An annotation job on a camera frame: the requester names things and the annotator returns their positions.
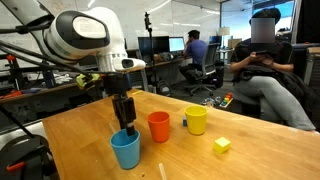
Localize black camera tripod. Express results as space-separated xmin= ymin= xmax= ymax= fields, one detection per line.
xmin=143 ymin=11 xmax=159 ymax=95

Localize yellow cube block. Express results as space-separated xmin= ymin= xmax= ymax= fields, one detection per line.
xmin=213 ymin=136 xmax=232 ymax=155

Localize black bag orange clamps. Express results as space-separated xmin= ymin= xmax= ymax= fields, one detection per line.
xmin=0 ymin=134 xmax=59 ymax=180

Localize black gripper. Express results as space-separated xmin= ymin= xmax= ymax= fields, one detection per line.
xmin=103 ymin=73 xmax=138 ymax=137

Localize blue plastic cup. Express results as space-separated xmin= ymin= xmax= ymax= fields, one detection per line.
xmin=109 ymin=128 xmax=142 ymax=171

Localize orange plastic cup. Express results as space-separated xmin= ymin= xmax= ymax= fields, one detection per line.
xmin=146 ymin=111 xmax=171 ymax=144

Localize lit computer monitor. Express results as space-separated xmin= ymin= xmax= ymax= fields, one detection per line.
xmin=168 ymin=36 xmax=186 ymax=53

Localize black jacket on lap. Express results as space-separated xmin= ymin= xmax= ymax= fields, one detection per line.
xmin=232 ymin=64 xmax=316 ymax=113

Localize clear plastic bag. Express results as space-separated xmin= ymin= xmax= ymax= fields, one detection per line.
xmin=201 ymin=96 xmax=222 ymax=108

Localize black office chair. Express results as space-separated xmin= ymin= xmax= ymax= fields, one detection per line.
xmin=183 ymin=42 xmax=225 ymax=97

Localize person in blue shirt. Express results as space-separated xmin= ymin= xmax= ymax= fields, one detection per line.
xmin=178 ymin=29 xmax=210 ymax=84

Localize seated person black shirt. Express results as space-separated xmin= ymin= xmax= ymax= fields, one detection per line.
xmin=229 ymin=7 xmax=317 ymax=132

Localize dark computer monitor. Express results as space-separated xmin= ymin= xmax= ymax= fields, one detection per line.
xmin=137 ymin=35 xmax=171 ymax=57

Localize colourful toy xylophone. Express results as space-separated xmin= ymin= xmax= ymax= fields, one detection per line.
xmin=219 ymin=92 xmax=235 ymax=109

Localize yellow plastic cup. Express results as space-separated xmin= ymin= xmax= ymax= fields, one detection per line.
xmin=183 ymin=105 xmax=209 ymax=136

